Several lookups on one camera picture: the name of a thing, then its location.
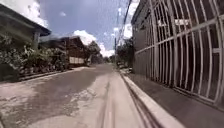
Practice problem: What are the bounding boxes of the dark paved strip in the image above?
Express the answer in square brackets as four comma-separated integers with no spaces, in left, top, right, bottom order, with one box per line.
[127,72,224,128]

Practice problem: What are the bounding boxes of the white metal bar fence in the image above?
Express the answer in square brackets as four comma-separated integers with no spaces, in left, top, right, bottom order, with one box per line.
[132,0,224,105]

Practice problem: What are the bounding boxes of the row of green bushes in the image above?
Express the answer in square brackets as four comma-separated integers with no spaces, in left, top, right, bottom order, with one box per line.
[0,35,70,82]

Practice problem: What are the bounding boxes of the group of trees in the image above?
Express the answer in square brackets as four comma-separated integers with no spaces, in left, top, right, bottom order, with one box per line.
[116,37,135,68]

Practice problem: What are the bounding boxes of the grey building with dark roof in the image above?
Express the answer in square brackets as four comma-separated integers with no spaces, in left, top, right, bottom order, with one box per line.
[0,3,53,51]

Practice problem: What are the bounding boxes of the tree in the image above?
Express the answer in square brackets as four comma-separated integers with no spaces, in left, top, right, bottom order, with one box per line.
[85,40,104,65]

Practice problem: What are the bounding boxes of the pole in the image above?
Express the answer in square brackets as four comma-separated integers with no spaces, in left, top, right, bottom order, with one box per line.
[113,36,118,65]

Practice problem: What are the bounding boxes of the grey concrete road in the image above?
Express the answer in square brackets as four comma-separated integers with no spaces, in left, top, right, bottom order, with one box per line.
[0,63,158,128]

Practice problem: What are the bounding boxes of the low kerb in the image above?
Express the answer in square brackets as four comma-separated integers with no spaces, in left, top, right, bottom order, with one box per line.
[18,66,88,82]

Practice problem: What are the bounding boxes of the brown building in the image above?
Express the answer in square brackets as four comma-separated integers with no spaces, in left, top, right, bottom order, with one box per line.
[39,35,90,68]

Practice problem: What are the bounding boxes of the pale concrete kerb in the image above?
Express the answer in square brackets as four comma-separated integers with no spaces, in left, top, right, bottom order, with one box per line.
[119,70,186,128]

